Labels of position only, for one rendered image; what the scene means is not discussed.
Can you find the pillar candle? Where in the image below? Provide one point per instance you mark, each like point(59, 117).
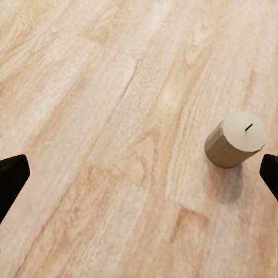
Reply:
point(238, 136)

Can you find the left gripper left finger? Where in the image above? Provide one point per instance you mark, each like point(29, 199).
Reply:
point(14, 172)

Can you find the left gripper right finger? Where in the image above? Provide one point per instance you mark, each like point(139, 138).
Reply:
point(269, 172)

